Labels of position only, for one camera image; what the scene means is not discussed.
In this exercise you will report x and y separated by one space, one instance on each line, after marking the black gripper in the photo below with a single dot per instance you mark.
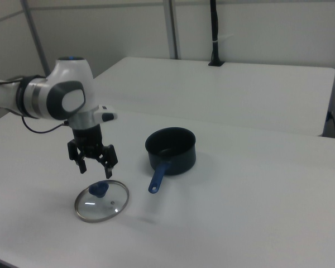
88 141

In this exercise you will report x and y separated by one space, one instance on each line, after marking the glass lid with blue knob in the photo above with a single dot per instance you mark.
100 208

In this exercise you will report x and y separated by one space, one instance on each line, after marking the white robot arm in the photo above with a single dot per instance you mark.
69 74

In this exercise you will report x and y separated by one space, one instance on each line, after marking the grey partition frame post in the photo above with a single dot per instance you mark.
171 28
37 39

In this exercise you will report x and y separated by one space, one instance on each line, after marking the black camera stand pole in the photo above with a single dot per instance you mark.
214 25

